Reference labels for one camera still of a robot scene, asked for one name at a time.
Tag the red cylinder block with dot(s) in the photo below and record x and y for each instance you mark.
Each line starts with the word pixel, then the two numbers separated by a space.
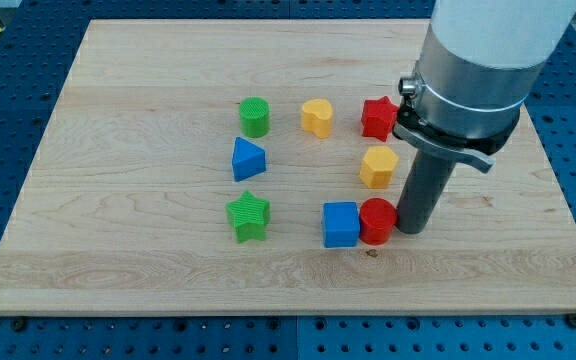
pixel 377 218

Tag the blue triangle block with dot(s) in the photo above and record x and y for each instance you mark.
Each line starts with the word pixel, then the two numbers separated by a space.
pixel 248 159

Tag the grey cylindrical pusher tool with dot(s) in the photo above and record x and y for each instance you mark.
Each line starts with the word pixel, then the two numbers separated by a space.
pixel 424 185

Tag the yellow hexagon block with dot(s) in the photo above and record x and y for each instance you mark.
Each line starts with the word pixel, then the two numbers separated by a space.
pixel 378 166

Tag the green cylinder block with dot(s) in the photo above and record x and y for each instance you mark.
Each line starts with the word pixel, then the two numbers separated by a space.
pixel 254 113

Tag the green star block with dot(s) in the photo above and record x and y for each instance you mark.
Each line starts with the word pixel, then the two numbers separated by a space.
pixel 248 216

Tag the yellow heart block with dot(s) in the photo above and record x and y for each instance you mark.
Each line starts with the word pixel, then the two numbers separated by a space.
pixel 317 117

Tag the light wooden board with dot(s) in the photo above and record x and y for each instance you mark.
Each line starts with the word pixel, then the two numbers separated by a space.
pixel 123 211

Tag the blue cube block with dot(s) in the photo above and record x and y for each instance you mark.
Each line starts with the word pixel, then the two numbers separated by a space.
pixel 340 224

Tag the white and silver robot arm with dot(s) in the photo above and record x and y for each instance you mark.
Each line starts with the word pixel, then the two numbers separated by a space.
pixel 478 63

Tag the red star block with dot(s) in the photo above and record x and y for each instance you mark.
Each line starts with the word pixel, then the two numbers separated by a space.
pixel 378 118

